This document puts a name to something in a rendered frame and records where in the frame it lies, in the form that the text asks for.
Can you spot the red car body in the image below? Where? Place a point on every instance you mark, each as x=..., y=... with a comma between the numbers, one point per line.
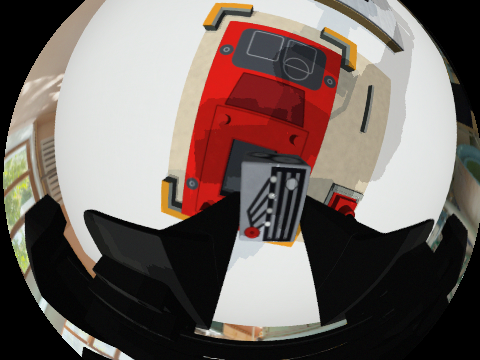
x=267, y=91

